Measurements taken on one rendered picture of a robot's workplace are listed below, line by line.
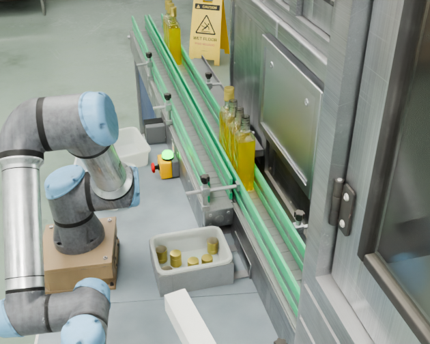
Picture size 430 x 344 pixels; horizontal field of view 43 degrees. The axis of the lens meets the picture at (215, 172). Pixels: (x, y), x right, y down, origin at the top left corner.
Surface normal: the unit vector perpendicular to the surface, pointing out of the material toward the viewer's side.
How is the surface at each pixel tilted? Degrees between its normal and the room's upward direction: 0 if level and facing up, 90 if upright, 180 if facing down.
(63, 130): 80
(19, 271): 44
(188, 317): 0
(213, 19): 75
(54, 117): 51
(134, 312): 0
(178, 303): 0
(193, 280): 90
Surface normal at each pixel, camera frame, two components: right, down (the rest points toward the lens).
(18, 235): 0.09, -0.23
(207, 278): 0.26, 0.52
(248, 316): 0.00, -0.84
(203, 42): -0.29, 0.31
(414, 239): -0.97, 0.14
